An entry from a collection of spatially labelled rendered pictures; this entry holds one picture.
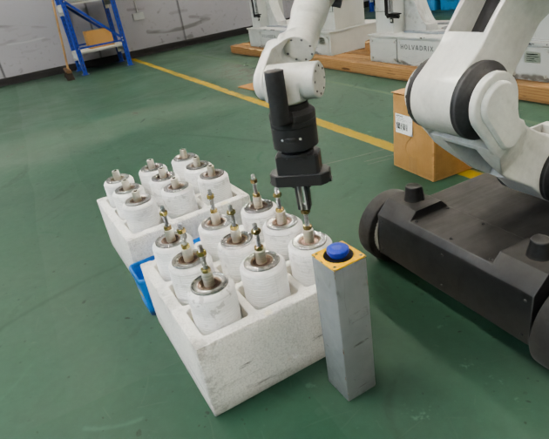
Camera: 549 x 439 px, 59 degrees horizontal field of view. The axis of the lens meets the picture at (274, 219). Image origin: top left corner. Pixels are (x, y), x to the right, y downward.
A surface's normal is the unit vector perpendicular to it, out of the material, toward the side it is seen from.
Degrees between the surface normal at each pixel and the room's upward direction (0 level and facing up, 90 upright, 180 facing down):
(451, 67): 40
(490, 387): 0
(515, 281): 45
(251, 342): 90
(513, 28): 90
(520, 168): 90
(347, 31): 90
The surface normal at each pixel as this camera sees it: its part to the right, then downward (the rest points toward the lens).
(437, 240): -0.73, -0.37
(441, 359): -0.15, -0.88
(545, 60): -0.88, 0.33
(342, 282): 0.49, 0.33
